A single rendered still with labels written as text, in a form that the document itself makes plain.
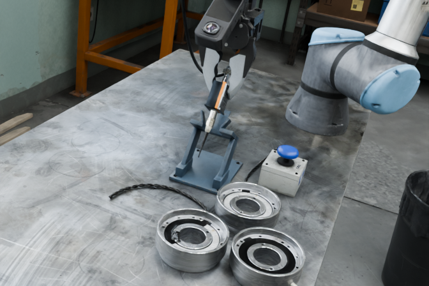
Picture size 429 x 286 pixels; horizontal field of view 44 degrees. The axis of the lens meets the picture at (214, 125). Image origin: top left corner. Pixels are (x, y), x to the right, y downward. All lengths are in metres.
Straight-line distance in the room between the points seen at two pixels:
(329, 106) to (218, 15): 0.49
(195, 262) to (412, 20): 0.64
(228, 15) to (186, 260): 0.37
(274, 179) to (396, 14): 0.41
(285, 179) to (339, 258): 1.30
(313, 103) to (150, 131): 0.38
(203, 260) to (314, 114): 0.58
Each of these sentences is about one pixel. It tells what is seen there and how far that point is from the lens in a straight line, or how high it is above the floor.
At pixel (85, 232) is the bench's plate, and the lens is 0.82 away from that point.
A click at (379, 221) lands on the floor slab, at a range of 2.54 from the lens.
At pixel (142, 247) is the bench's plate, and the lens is 0.80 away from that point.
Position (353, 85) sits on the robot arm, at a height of 0.95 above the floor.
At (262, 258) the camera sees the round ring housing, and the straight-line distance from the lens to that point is 0.80.
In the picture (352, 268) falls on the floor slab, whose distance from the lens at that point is 2.21.
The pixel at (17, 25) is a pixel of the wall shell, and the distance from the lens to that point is 2.84.
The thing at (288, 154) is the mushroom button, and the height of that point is 0.87.
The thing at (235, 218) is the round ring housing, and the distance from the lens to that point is 0.82.
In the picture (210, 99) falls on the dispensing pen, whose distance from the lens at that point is 0.90.
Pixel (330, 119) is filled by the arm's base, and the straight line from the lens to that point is 1.23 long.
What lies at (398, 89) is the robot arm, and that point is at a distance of 1.11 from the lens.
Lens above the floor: 1.30
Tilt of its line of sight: 25 degrees down
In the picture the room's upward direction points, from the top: 10 degrees clockwise
